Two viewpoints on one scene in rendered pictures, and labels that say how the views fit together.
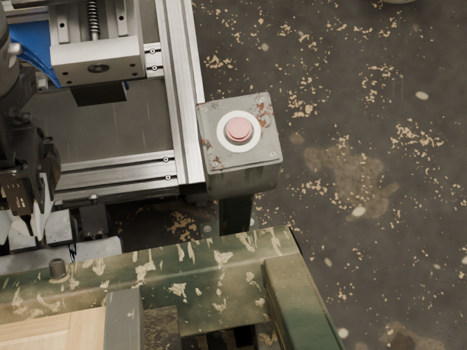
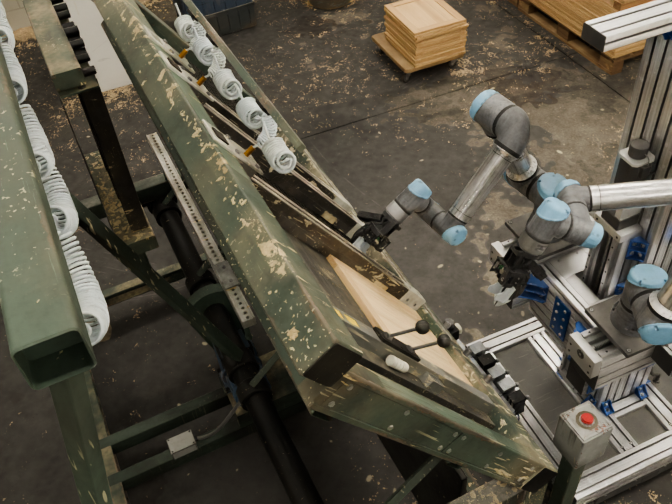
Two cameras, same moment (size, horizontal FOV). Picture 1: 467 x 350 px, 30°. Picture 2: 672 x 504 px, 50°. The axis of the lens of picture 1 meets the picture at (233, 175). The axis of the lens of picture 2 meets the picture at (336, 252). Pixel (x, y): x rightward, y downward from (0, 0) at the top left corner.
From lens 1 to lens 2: 1.39 m
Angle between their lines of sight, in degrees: 45
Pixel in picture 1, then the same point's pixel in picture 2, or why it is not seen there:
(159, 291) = (498, 415)
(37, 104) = (567, 399)
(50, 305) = (472, 377)
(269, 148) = (586, 435)
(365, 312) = not seen: outside the picture
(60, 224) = (508, 384)
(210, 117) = (586, 407)
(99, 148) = not seen: hidden behind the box
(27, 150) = (518, 272)
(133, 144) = not seen: hidden behind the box
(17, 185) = (506, 273)
